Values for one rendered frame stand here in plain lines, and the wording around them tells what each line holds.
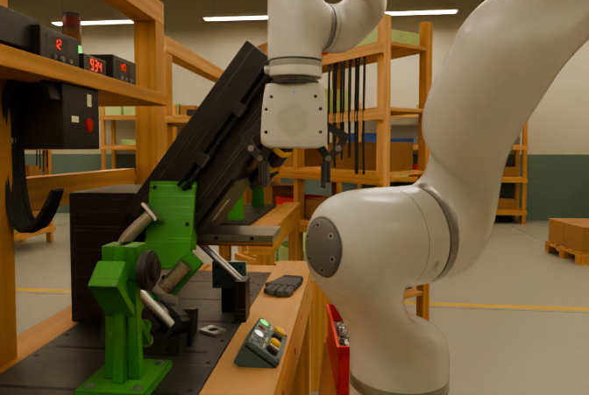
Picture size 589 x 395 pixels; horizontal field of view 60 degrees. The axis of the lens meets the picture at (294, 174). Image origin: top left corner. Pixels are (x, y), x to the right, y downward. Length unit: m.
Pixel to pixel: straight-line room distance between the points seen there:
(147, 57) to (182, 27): 8.86
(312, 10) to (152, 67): 1.37
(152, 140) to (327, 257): 1.60
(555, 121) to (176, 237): 9.89
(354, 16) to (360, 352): 0.49
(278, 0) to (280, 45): 0.07
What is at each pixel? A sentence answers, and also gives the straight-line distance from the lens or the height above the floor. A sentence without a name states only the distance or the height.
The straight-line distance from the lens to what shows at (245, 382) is 1.07.
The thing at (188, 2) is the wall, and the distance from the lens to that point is 11.05.
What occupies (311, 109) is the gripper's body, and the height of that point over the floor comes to 1.41.
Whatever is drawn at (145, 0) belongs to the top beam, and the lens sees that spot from 2.05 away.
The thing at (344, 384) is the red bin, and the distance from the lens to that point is 1.22.
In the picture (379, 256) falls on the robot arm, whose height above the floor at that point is 1.24.
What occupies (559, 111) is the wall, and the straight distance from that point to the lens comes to 10.82.
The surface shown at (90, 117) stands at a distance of 1.37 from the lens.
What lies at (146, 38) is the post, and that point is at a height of 1.78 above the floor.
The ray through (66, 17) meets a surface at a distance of 1.63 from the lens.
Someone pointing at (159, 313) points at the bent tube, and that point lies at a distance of 1.21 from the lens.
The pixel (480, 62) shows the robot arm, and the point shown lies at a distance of 0.50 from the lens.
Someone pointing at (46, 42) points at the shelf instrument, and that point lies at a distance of 1.26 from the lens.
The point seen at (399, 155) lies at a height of 1.30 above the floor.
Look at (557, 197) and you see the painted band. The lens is 10.83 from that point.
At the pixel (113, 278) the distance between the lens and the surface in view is 0.96.
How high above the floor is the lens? 1.35
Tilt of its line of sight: 3 degrees down
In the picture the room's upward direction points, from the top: straight up
